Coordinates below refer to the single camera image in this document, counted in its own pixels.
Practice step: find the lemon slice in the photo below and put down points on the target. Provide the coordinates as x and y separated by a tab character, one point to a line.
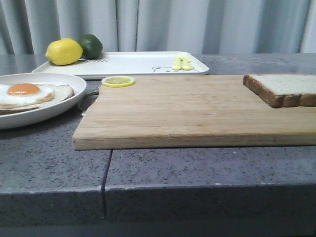
118	81

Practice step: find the metal cutting board handle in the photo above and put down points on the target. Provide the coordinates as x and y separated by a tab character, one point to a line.
87	100

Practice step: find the white bear tray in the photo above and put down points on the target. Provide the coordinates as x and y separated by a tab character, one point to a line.
127	64

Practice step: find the white round plate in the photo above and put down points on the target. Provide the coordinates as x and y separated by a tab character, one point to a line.
33	116

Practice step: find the wooden cutting board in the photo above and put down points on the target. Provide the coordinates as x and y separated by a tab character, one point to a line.
190	111

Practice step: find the green lime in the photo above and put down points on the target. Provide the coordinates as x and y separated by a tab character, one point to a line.
91	45

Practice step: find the fried egg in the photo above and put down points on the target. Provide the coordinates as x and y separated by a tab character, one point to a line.
23	94

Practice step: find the bottom bread slice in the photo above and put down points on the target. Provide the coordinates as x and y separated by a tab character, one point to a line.
61	93

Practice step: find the yellow lemon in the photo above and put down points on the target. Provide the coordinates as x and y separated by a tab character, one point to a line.
64	51

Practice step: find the white bread slice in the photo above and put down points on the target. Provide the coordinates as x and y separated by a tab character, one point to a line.
283	90

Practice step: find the grey curtain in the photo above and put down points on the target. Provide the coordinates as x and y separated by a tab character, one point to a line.
194	26

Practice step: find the yellow plastic fork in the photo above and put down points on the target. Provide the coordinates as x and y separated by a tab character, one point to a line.
177	64

